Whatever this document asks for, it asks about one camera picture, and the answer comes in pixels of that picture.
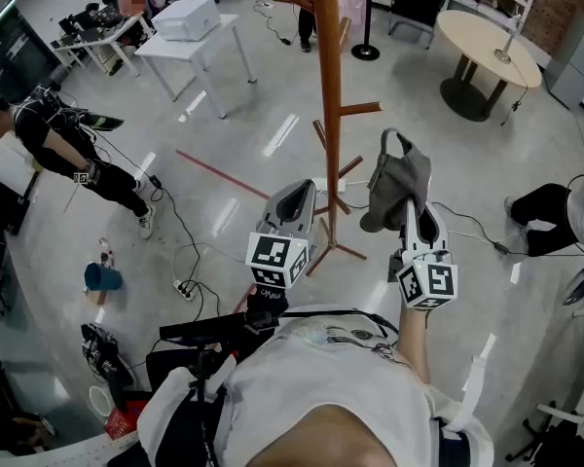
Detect grey cap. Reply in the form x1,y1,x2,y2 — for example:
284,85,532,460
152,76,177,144
359,127,433,234

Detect person's white shirt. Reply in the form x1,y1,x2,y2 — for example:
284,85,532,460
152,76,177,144
136,304,495,467

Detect black camera equipment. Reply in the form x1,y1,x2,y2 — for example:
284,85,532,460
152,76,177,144
81,323,136,411

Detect white power strip black plugs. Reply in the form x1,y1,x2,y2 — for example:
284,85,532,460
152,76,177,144
172,278,197,302

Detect white desk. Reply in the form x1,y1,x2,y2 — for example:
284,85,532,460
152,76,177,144
51,12,155,78

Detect brown wooden coat rack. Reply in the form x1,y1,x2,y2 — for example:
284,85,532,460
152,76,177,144
255,0,384,277

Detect black pole stand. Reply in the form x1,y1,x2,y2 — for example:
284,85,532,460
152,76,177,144
350,0,382,61

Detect red floor tape line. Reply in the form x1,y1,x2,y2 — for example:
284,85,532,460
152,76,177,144
175,149,272,201

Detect white perforated board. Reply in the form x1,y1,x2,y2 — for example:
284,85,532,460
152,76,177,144
0,430,142,467

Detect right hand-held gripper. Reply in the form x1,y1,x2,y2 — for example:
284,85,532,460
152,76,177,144
387,197,459,309

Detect black shoulder bag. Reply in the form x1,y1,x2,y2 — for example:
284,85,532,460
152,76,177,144
145,308,279,393

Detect white square table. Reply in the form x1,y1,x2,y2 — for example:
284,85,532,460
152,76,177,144
134,13,258,120

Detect round wooden table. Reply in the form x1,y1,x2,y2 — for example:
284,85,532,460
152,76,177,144
436,10,543,124

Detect black flat case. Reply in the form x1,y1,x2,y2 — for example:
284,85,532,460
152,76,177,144
0,175,31,236

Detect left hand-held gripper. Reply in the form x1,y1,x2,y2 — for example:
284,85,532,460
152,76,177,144
245,178,318,290

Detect person's right forearm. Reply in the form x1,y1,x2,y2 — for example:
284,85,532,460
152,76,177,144
395,304,432,384

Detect blue bin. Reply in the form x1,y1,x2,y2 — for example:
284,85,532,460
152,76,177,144
84,262,124,292

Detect large black screen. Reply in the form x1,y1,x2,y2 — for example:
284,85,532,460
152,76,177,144
0,0,50,104

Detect silver table lamp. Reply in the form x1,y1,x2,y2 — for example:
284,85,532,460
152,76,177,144
493,15,525,65

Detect person's head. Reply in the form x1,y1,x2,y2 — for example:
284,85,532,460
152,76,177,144
242,404,398,467

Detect red box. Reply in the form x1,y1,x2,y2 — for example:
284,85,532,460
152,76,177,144
104,401,152,441

